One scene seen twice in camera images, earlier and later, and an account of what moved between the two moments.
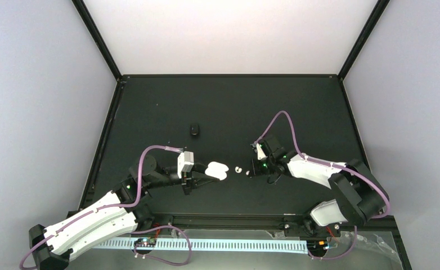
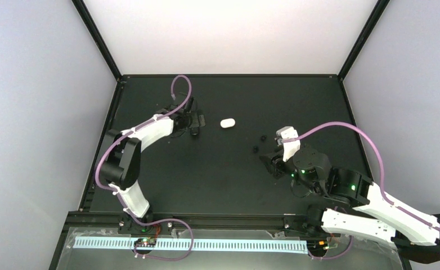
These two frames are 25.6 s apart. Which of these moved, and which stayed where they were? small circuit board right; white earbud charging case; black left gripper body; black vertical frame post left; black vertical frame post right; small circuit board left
Moved: white earbud charging case; black left gripper body
Stayed: black vertical frame post right; black vertical frame post left; small circuit board right; small circuit board left
